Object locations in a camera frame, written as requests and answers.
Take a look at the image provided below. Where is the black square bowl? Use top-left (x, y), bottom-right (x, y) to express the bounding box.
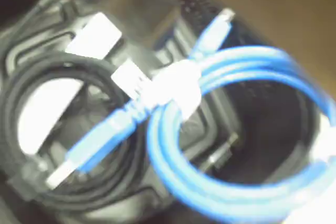
top-left (0, 0), bottom-right (336, 224)

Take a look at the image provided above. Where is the black charging cable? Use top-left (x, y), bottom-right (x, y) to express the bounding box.
top-left (0, 50), bottom-right (238, 209)

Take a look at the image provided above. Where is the blue charging cable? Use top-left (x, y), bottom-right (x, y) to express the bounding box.
top-left (46, 7), bottom-right (336, 224)

